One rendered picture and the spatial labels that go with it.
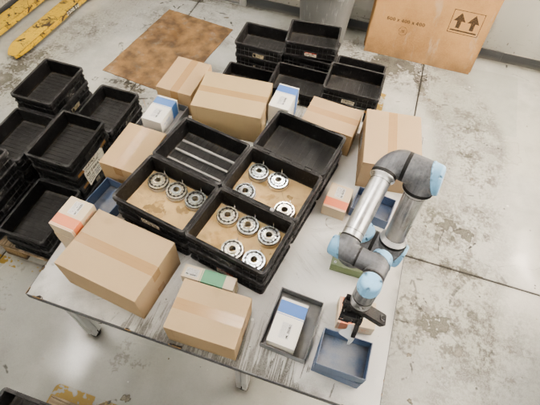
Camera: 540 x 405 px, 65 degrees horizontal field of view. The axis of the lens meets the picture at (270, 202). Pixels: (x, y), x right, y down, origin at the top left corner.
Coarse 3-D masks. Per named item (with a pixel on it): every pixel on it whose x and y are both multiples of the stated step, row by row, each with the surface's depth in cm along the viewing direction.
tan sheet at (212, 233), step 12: (228, 216) 202; (240, 216) 203; (204, 228) 198; (216, 228) 198; (228, 228) 199; (204, 240) 194; (216, 240) 195; (240, 240) 195; (252, 240) 196; (264, 252) 192
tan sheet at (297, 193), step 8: (248, 168) 220; (248, 176) 217; (256, 184) 214; (264, 184) 214; (288, 184) 215; (296, 184) 215; (256, 192) 211; (264, 192) 211; (272, 192) 212; (280, 192) 212; (288, 192) 212; (296, 192) 212; (304, 192) 212; (264, 200) 209; (272, 200) 209; (280, 200) 209; (288, 200) 209; (296, 200) 209; (304, 200) 210; (296, 208) 207
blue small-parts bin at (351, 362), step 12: (324, 336) 178; (336, 336) 176; (324, 348) 175; (336, 348) 175; (348, 348) 175; (360, 348) 175; (324, 360) 172; (336, 360) 172; (348, 360) 172; (360, 360) 173; (336, 372) 166; (348, 372) 170; (360, 372) 170
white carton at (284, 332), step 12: (288, 300) 184; (276, 312) 181; (288, 312) 181; (300, 312) 181; (276, 324) 178; (288, 324) 178; (300, 324) 178; (276, 336) 175; (288, 336) 175; (276, 348) 178; (288, 348) 172
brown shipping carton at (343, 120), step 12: (312, 108) 242; (324, 108) 243; (336, 108) 243; (348, 108) 243; (312, 120) 237; (324, 120) 238; (336, 120) 238; (348, 120) 238; (360, 120) 243; (336, 132) 233; (348, 132) 233; (348, 144) 236
